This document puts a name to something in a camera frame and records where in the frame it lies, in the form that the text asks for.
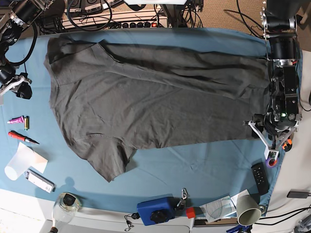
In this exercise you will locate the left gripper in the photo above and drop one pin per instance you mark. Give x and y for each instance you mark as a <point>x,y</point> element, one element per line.
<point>275,129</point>

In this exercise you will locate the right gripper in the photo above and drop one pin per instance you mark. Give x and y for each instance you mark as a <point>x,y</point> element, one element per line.
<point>7,72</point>

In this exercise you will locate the dark grey T-shirt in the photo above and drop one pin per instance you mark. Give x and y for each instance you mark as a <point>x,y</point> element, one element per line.
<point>110,100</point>

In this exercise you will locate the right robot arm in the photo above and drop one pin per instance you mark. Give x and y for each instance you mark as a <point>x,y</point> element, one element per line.
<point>21,16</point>

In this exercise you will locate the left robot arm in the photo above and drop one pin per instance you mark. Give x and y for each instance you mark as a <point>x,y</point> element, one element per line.
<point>279,23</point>

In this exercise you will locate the orange black utility knife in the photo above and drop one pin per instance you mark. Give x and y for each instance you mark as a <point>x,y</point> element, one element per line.
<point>287,145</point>

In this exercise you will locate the pink glue tube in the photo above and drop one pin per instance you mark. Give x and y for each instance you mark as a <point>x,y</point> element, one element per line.
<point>16,120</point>

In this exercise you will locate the green yellow battery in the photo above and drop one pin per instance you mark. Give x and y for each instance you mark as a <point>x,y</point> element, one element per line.
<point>26,123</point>

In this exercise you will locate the purple tape roll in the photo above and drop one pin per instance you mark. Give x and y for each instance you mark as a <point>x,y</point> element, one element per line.
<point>271,162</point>

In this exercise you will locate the red screwdriver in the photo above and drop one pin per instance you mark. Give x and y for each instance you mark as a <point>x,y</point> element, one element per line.
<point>18,136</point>

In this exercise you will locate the black remote control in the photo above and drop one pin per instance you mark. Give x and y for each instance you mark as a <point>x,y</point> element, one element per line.
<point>260,177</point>

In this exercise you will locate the black power adapter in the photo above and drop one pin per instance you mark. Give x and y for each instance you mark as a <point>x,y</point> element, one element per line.
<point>298,194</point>

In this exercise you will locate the blue table cloth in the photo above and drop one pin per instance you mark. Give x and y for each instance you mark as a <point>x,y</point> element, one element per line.
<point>208,171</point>

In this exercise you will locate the white black device box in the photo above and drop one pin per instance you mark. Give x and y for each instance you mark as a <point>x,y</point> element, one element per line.
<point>39,181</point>

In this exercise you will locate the grey green cup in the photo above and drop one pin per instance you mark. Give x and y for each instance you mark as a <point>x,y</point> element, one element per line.
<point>248,211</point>

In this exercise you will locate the printed paper with drawing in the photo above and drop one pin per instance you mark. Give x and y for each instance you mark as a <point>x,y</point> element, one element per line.
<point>221,208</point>

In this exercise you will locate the silver carabiner clip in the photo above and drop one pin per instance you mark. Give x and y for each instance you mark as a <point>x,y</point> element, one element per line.
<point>183,201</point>

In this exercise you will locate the clear glass jar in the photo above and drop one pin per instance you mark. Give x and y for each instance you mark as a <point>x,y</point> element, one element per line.
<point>64,210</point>

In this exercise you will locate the red cube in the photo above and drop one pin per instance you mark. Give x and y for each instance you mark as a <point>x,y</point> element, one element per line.
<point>190,212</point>

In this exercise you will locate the blue box with knob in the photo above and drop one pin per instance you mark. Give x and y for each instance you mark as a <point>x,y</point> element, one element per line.
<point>156,211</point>

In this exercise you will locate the black power strip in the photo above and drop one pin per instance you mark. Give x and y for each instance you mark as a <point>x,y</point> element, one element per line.
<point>126,25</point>

